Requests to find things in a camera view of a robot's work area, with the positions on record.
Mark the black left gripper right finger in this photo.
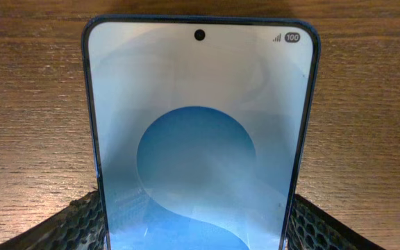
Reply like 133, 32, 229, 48
286, 194, 385, 250

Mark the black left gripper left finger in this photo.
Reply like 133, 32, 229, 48
0, 190, 106, 250

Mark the blue Samsung smartphone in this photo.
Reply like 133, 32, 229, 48
81, 15, 321, 249

